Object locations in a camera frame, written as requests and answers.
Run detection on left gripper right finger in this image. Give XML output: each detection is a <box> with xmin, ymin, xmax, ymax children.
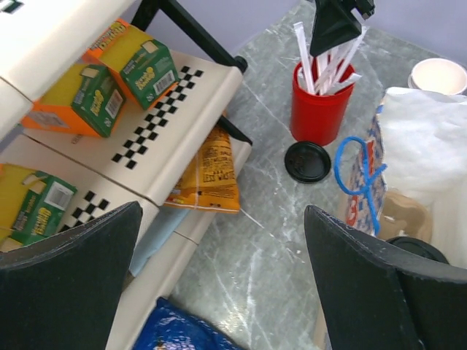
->
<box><xmin>304</xmin><ymin>205</ymin><xmax>466</xmax><ymax>349</ymax></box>

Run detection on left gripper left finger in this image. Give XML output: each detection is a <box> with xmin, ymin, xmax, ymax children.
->
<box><xmin>1</xmin><ymin>201</ymin><xmax>142</xmax><ymax>349</ymax></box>

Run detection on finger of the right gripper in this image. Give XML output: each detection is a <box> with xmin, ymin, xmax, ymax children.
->
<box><xmin>309</xmin><ymin>0</ymin><xmax>361</xmax><ymax>56</ymax></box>

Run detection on black coffee cup lid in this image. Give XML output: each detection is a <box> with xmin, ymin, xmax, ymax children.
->
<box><xmin>386</xmin><ymin>236</ymin><xmax>449</xmax><ymax>265</ymax></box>

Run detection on brown pulp cup carrier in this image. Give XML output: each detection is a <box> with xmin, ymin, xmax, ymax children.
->
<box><xmin>379</xmin><ymin>191</ymin><xmax>433</xmax><ymax>243</ymax></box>

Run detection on paper takeout bag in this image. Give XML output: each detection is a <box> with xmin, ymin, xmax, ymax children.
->
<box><xmin>313</xmin><ymin>86</ymin><xmax>467</xmax><ymax>350</ymax></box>

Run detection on white wrapped straws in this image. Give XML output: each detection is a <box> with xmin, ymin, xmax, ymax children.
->
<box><xmin>293</xmin><ymin>22</ymin><xmax>368</xmax><ymax>96</ymax></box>

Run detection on green snack box left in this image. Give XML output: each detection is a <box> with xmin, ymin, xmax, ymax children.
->
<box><xmin>1</xmin><ymin>163</ymin><xmax>77</xmax><ymax>252</ymax></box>

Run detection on red straw holder cup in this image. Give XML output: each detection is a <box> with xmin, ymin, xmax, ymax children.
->
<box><xmin>290</xmin><ymin>63</ymin><xmax>355</xmax><ymax>146</ymax></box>

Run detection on blue chip bag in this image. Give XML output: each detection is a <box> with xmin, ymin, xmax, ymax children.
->
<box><xmin>133</xmin><ymin>297</ymin><xmax>240</xmax><ymax>350</ymax></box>

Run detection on orange snack bag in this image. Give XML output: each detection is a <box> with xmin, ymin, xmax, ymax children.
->
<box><xmin>164</xmin><ymin>126</ymin><xmax>240</xmax><ymax>214</ymax></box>

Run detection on green yellow snack box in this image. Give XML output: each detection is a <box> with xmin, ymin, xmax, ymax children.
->
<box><xmin>82</xmin><ymin>18</ymin><xmax>180</xmax><ymax>110</ymax></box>

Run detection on green snack box right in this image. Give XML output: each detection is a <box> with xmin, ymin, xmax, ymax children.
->
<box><xmin>21</xmin><ymin>63</ymin><xmax>126</xmax><ymax>138</ymax></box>

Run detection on cream checkered shelf rack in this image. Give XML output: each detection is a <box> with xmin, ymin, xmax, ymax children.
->
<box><xmin>1</xmin><ymin>1</ymin><xmax>242</xmax><ymax>349</ymax></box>

